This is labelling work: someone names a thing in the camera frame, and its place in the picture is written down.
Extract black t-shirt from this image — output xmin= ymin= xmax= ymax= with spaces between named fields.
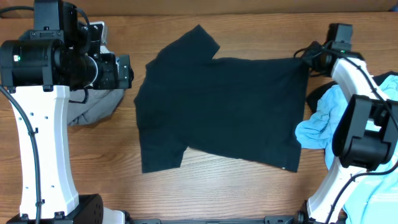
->
xmin=134 ymin=26 xmax=308 ymax=173

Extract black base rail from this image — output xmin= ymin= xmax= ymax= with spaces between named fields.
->
xmin=126 ymin=215 xmax=294 ymax=224

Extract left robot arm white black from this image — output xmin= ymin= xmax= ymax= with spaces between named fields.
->
xmin=1 ymin=0 xmax=134 ymax=224

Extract folded grey shorts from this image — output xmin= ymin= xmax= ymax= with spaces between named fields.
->
xmin=67 ymin=89 xmax=125 ymax=126

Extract black garment under blue shirt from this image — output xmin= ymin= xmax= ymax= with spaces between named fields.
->
xmin=307 ymin=71 xmax=397 ymax=113

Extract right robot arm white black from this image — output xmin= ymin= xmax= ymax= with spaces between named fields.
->
xmin=289 ymin=23 xmax=397 ymax=224

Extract light blue t-shirt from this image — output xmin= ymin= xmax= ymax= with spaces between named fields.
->
xmin=294 ymin=75 xmax=398 ymax=224

